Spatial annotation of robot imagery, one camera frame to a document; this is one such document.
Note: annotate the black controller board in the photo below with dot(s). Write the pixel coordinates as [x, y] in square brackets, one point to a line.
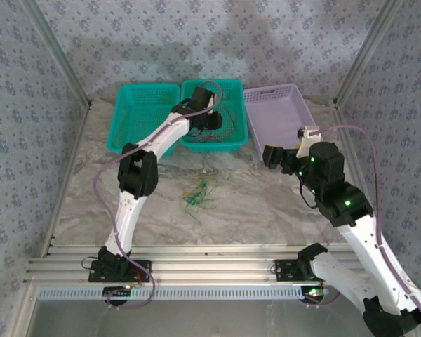
[117, 293]
[314, 293]

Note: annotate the lilac plastic basket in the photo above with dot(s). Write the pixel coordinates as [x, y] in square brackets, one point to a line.
[273, 112]

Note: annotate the marble pattern table cover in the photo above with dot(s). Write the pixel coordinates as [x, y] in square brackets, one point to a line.
[214, 235]

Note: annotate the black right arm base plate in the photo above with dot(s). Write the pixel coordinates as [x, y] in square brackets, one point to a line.
[284, 270]

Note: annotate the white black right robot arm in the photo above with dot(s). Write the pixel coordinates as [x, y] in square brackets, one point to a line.
[365, 245]

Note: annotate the aluminium frame post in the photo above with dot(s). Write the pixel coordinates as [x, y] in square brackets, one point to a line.
[61, 52]
[365, 52]

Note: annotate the teal plastic basket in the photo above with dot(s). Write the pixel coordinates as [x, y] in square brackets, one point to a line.
[140, 116]
[236, 91]

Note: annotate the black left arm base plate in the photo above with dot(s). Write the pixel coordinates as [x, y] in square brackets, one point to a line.
[144, 268]

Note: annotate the aluminium mounting rail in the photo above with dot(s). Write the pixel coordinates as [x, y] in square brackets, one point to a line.
[214, 267]

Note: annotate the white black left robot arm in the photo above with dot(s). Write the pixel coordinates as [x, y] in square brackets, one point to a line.
[126, 224]

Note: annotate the aluminium side rail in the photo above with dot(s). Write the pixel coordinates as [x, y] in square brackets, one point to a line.
[347, 140]

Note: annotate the grey metal panel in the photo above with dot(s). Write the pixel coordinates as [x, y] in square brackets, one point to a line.
[214, 319]

